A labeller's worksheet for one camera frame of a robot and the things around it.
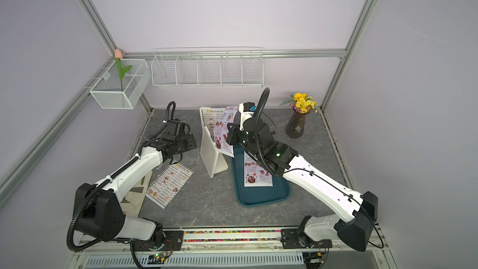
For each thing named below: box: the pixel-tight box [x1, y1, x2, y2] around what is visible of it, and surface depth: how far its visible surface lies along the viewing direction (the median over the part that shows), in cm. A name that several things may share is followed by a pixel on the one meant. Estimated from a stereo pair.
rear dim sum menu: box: [201, 109, 224, 135], surface depth 97 cm
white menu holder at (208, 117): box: [199, 106, 226, 139], surface depth 96 cm
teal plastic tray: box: [232, 144, 291, 205], surface depth 88 cm
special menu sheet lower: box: [243, 150, 274, 188], surface depth 93 cm
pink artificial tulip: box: [114, 48, 132, 92], surface depth 92 cm
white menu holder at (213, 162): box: [199, 126, 229, 179], surface depth 89 cm
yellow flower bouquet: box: [278, 92, 319, 114], surface depth 91 cm
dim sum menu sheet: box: [145, 161, 195, 210], surface depth 91 cm
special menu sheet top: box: [213, 105, 239, 158], surface depth 73 cm
